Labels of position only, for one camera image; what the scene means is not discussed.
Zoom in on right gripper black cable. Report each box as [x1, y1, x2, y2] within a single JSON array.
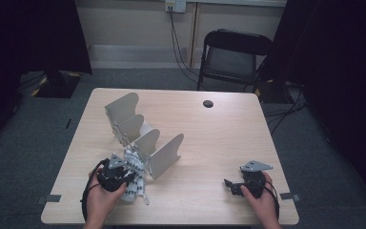
[[264, 178, 281, 221]]

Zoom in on grey metal expandable rack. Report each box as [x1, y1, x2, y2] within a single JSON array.
[[104, 92, 185, 181]]

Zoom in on black floor cables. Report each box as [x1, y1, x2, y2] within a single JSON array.
[[263, 80, 309, 136]]

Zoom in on black folding chair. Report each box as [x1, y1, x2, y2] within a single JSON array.
[[196, 28, 275, 94]]

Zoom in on white cloth with black diamonds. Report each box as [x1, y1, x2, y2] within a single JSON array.
[[120, 147, 151, 206]]

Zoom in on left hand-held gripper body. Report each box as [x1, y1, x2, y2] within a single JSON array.
[[96, 153, 129, 193]]

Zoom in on black wall socket cables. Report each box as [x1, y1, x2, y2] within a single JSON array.
[[169, 9, 201, 85]]

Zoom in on grey tape strip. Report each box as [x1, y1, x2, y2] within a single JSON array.
[[279, 192, 301, 202], [36, 194, 62, 205]]

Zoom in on person's left hand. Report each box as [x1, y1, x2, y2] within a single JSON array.
[[83, 167, 129, 229]]

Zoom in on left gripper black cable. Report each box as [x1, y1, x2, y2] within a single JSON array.
[[80, 157, 110, 222]]

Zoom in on white wall socket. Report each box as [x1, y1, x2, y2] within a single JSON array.
[[165, 0, 187, 13]]

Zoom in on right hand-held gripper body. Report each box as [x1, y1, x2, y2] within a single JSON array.
[[239, 160, 275, 199]]

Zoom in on person's right hand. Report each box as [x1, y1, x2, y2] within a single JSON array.
[[239, 171, 283, 229]]

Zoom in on black stand base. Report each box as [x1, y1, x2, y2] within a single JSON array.
[[31, 70, 84, 99]]

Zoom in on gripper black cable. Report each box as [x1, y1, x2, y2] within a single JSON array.
[[264, 178, 281, 221], [80, 157, 110, 222]]

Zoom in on black curtain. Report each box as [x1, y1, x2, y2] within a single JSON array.
[[260, 0, 366, 201], [0, 0, 92, 151]]

